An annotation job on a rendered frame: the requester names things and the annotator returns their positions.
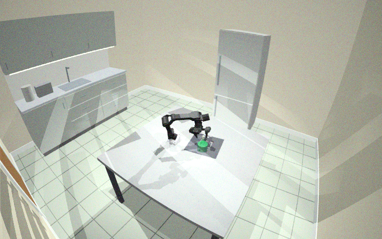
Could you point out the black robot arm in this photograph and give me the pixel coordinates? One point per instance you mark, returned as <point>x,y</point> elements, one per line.
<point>195,116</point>

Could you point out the grey mat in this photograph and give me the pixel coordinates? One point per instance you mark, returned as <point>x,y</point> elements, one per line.
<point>213,147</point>

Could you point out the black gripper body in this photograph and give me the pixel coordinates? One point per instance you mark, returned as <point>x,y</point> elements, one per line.
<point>207,129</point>

